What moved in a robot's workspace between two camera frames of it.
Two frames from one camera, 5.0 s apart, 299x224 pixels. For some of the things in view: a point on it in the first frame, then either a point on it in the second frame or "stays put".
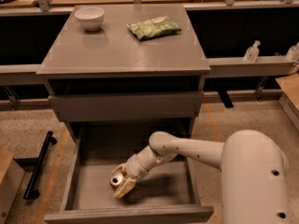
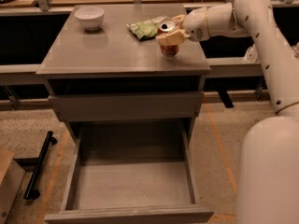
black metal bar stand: x=32 y=191 stays put
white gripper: x=135 y=166 → x=195 y=24
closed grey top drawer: x=127 y=105 stays put
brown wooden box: x=11 y=178 stays put
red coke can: x=116 y=178 → x=166 y=26
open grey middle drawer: x=166 y=194 stays put
